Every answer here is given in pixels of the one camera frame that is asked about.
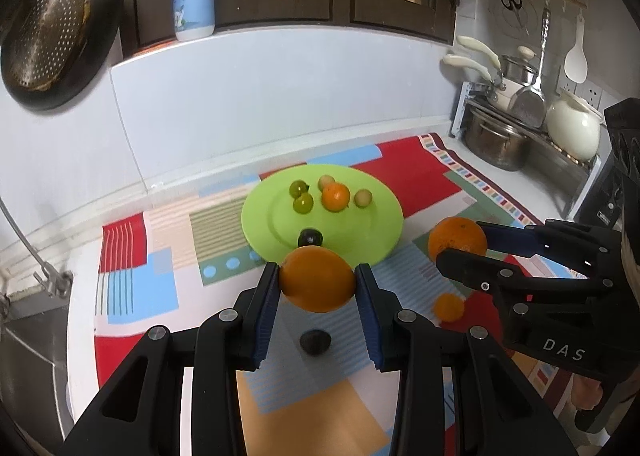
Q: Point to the metal dish rack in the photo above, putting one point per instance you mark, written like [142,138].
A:
[462,105]

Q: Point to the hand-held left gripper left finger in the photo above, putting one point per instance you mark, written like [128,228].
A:
[267,316]

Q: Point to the green round fruit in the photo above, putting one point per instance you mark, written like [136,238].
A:
[299,187]
[303,204]

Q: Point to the black frying pan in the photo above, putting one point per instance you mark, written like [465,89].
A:
[107,10]

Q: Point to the steel spatula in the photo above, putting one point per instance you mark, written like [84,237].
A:
[527,108]

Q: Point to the steel sink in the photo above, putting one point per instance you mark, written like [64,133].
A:
[30,361]

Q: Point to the green plate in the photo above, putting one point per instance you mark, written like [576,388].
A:
[365,231]

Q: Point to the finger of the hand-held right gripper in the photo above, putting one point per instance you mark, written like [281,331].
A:
[510,241]
[470,266]

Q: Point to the small orange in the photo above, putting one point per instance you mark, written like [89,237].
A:
[448,307]

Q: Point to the black scissors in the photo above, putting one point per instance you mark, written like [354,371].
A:
[510,0]

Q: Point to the person's right hand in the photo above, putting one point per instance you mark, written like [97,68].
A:
[585,392]

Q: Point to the large steel pot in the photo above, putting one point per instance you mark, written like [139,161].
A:
[495,140]

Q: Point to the small black round fruit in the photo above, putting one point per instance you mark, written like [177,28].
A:
[310,237]
[315,342]

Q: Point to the colourful patchwork mat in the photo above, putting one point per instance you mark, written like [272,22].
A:
[310,416]

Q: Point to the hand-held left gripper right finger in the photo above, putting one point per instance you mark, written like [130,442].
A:
[367,316]

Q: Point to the brass perforated strainer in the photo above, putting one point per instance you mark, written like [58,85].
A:
[47,35]

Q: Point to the small yellow round fruit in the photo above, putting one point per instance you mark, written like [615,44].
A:
[326,181]
[362,198]

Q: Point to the white ceramic pot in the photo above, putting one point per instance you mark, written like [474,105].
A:
[572,128]

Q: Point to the white rice paddle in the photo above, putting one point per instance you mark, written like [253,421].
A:
[575,65]

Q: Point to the white wall socket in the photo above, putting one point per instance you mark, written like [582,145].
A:
[592,95]

